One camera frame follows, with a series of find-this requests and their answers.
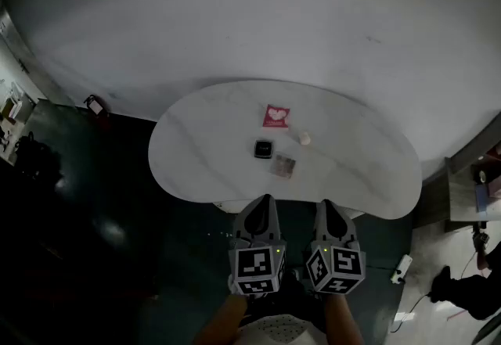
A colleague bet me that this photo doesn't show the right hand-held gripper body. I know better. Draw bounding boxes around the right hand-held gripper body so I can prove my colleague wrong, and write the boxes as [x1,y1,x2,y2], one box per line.
[305,238,367,295]

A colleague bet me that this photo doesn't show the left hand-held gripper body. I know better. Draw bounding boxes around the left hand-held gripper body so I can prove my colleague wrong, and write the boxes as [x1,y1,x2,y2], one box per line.
[228,235,288,300]

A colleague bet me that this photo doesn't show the clear patterned small packet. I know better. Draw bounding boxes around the clear patterned small packet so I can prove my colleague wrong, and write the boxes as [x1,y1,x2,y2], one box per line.
[270,154,297,179]

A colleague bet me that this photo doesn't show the small black square box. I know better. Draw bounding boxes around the small black square box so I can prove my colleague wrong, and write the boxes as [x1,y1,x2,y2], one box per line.
[253,138,274,160]

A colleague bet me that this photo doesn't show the red snack packet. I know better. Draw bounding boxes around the red snack packet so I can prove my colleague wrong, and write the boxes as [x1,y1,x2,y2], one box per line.
[262,103,291,130]

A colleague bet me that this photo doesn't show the person's left forearm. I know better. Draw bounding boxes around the person's left forearm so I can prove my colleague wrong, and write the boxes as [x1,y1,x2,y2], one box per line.
[195,292,250,345]

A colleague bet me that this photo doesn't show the person's right forearm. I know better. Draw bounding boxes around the person's right forearm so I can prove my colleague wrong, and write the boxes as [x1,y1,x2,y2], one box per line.
[323,292,365,345]

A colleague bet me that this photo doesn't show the white oval marble table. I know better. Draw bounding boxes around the white oval marble table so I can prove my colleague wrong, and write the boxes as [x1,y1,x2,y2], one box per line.
[147,79,424,221]

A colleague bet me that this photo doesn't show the person's black garment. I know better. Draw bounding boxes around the person's black garment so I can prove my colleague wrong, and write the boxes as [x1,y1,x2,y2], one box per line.
[242,268,326,323]

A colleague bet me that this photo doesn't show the white power strip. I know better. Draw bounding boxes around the white power strip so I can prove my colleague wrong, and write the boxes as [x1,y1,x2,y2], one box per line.
[390,254,414,285]

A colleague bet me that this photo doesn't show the person's white dotted top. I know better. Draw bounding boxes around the person's white dotted top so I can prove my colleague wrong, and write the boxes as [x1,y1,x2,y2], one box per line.
[238,314,326,345]

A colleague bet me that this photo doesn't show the grey side desk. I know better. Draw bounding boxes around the grey side desk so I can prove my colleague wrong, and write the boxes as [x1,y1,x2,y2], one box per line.
[444,143,501,233]

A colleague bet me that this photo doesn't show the red fire extinguisher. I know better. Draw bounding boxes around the red fire extinguisher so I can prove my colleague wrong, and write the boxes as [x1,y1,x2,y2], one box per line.
[83,94,109,117]

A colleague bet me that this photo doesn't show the black bag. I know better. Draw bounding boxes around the black bag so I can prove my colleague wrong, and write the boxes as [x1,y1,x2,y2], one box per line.
[15,131,63,188]

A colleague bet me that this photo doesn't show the white storage shelf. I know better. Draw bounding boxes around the white storage shelf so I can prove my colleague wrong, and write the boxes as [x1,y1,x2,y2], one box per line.
[0,77,38,129]

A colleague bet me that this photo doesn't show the thin floor cable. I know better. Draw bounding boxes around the thin floor cable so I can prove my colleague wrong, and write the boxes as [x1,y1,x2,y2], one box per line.
[393,249,485,332]

